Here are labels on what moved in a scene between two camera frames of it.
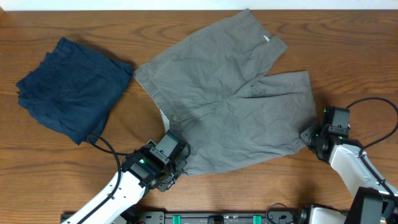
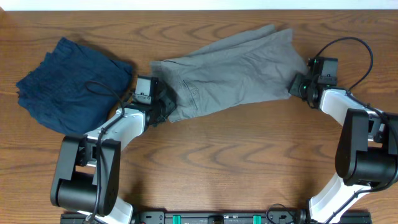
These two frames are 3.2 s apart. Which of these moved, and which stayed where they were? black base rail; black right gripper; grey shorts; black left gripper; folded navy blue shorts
Moved: black right gripper; grey shorts; black left gripper
Stayed: folded navy blue shorts; black base rail
